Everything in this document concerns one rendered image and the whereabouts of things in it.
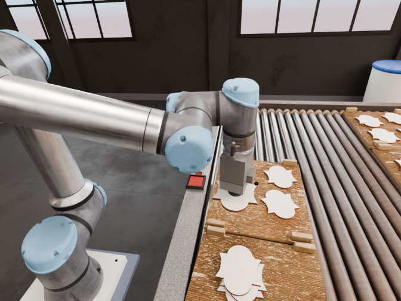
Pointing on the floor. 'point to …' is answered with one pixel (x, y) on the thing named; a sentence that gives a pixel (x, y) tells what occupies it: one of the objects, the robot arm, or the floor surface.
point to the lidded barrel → (384, 82)
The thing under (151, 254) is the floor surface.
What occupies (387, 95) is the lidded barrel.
